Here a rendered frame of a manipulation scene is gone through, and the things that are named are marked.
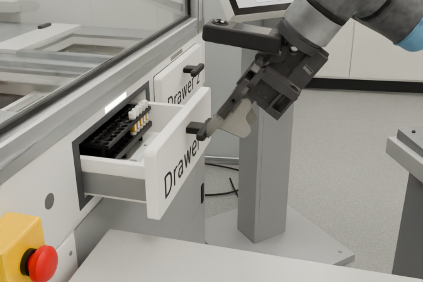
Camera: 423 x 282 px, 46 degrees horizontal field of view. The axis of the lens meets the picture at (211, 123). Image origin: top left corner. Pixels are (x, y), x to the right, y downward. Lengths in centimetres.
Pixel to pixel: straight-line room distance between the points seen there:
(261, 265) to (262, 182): 114
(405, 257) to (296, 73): 68
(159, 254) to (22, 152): 26
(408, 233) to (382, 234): 98
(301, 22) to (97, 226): 45
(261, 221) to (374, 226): 54
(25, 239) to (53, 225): 14
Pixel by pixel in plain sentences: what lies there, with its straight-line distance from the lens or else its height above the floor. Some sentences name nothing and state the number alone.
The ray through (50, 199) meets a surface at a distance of 69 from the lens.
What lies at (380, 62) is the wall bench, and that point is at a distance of 382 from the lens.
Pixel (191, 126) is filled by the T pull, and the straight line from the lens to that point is 78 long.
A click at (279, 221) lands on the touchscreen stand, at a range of 202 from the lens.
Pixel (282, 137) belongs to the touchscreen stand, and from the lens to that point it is 183.
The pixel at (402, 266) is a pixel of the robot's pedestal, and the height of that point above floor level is 45.
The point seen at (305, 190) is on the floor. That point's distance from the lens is 245.
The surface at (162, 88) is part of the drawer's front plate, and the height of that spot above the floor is 91.
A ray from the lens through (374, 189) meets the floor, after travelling 254.
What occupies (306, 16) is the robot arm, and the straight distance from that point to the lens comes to 68.
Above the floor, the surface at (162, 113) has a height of 88.
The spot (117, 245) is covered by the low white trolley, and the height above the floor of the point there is 76.
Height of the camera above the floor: 122
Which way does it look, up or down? 23 degrees down
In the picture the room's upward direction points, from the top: straight up
